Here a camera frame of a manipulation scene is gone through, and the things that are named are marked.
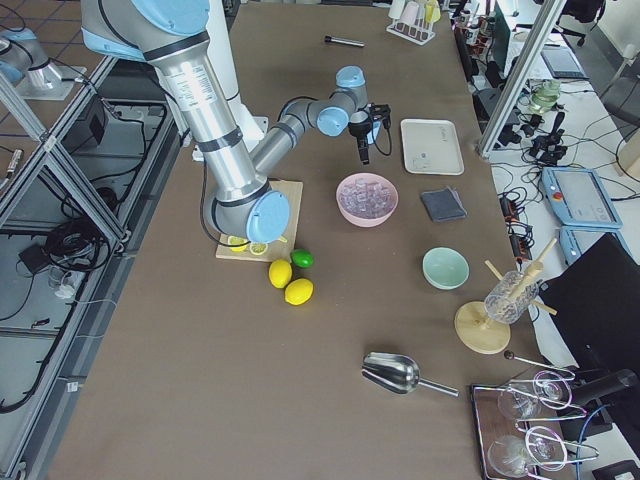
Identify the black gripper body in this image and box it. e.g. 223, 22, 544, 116
348, 103, 391, 139

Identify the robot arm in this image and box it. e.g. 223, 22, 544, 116
81, 1, 390, 243
1, 28, 86, 101

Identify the pink bowl of ice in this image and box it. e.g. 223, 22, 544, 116
336, 172, 399, 228

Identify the pink upturned cup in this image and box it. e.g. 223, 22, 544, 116
399, 1, 419, 26

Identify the steel ice scoop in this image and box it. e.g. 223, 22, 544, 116
361, 352, 459, 397

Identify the cream rabbit serving tray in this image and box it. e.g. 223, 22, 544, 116
400, 119, 464, 176

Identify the steel muddler black tip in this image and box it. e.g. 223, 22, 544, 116
324, 35, 366, 48

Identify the grey folded cloth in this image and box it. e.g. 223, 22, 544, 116
420, 186, 467, 223

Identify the green lime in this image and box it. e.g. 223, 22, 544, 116
290, 249, 315, 269

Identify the wooden cutting board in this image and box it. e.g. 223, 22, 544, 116
215, 180, 303, 262

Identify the green ceramic bowl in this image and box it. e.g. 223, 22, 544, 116
422, 247, 470, 290

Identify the lemon half lower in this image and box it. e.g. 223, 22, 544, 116
248, 242, 269, 256

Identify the lemon half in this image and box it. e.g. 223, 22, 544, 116
248, 242, 269, 256
227, 236, 250, 252

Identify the yellow lemon far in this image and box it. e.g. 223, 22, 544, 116
268, 259, 293, 289

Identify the yellow lemon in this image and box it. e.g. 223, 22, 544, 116
268, 259, 293, 289
284, 278, 314, 306

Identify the yellow lemon near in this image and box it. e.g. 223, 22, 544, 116
284, 278, 314, 306

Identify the lemon half upper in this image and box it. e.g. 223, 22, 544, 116
227, 236, 250, 252

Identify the clear textured glass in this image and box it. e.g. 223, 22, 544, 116
484, 271, 539, 325

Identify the blue teach pendant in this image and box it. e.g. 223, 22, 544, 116
541, 167, 623, 229

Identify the wine glass rack tray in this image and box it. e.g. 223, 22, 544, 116
470, 367, 599, 479

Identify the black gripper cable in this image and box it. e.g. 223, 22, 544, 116
367, 112, 394, 156

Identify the white wire cup rack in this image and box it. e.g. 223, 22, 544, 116
386, 0, 440, 46

